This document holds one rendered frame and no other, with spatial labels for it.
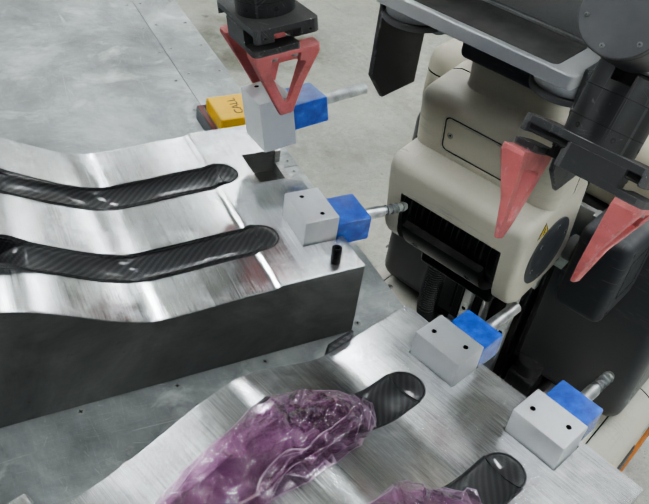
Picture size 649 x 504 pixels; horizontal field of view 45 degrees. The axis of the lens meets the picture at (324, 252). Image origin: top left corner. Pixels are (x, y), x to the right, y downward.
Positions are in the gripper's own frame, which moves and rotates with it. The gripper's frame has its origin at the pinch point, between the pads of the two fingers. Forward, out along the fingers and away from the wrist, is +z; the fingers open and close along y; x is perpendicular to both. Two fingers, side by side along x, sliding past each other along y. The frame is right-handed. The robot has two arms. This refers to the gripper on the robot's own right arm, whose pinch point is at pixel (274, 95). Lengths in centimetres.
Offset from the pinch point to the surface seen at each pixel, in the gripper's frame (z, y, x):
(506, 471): 17.5, 38.4, 1.9
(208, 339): 13.2, 16.5, -15.0
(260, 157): 8.6, -3.3, -1.2
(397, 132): 95, -134, 92
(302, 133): 89, -141, 61
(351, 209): 8.7, 10.6, 2.8
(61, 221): 4.4, 4.3, -23.6
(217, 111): 11.1, -21.2, -0.2
